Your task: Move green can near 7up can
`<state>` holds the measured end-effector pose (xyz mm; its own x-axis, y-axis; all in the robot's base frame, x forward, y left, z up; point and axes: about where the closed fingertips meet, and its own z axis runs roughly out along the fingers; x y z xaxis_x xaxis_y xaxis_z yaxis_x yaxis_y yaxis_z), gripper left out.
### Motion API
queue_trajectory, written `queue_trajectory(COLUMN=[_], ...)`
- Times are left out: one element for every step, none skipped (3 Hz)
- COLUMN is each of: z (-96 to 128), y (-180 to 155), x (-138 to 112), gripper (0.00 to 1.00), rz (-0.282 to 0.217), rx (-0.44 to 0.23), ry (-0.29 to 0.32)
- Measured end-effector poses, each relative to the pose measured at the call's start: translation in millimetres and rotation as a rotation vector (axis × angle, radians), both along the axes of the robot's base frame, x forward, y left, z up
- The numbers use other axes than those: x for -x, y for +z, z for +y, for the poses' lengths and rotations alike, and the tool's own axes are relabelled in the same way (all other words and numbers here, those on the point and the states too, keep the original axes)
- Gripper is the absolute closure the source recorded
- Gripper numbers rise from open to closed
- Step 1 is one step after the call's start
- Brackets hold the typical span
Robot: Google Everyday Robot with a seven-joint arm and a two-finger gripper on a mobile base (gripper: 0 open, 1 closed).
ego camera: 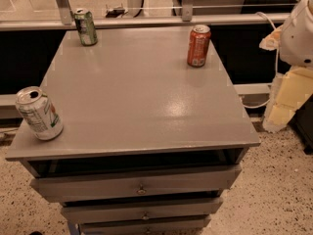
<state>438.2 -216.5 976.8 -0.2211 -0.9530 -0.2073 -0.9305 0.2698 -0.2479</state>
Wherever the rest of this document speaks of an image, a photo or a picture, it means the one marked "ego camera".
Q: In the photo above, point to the green soda can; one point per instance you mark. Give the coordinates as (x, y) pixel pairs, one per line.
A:
(85, 26)

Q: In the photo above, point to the grey drawer cabinet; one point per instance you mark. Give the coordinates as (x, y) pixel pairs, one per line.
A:
(132, 103)

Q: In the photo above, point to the middle grey drawer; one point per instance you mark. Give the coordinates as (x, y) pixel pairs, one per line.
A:
(143, 210)

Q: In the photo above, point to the white 7up can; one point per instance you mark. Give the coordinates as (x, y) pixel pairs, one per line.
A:
(38, 111)

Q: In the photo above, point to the orange soda can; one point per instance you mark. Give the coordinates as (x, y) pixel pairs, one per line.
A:
(198, 45)

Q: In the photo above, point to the metal railing frame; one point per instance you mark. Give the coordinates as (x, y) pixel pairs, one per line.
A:
(58, 14)

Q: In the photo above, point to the small black floor device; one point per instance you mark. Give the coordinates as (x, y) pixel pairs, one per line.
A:
(115, 12)

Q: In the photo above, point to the top grey drawer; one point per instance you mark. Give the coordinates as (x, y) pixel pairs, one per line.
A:
(136, 183)

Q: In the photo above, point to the bottom grey drawer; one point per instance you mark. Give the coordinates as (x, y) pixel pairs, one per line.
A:
(146, 226)

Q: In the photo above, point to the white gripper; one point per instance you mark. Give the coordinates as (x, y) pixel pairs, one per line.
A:
(298, 38)

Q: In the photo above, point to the grey drawer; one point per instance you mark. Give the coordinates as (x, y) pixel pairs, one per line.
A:
(146, 226)
(136, 183)
(143, 210)

